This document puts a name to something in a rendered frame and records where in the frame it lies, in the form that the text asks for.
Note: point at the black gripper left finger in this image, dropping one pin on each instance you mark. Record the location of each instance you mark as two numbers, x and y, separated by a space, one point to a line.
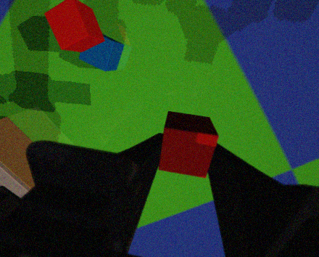
125 178

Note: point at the blue cube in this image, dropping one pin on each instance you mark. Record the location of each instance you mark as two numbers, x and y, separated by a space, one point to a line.
105 56

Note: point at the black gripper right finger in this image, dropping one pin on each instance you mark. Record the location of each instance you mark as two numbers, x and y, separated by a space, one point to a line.
257 215

